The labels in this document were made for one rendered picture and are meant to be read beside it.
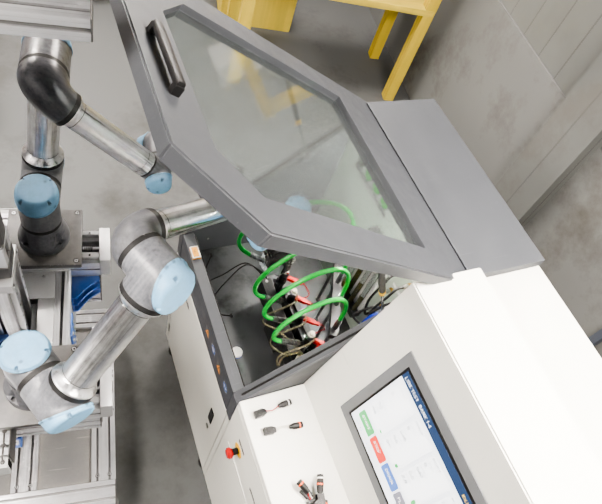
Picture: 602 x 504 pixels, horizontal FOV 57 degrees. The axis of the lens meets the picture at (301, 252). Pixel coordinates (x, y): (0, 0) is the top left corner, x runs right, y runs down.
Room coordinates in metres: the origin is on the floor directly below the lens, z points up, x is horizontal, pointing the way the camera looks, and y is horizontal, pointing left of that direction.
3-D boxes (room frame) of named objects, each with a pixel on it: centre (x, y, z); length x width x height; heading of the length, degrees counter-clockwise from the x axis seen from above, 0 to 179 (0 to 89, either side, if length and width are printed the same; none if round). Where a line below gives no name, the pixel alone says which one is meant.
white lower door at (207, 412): (0.92, 0.21, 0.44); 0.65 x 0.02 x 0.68; 41
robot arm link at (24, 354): (0.44, 0.51, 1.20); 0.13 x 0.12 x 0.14; 64
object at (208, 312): (0.93, 0.20, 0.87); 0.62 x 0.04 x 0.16; 41
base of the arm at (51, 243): (0.86, 0.77, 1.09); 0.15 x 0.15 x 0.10
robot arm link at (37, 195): (0.87, 0.77, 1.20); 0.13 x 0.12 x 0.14; 29
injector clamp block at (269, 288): (1.00, -0.06, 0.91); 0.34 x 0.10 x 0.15; 41
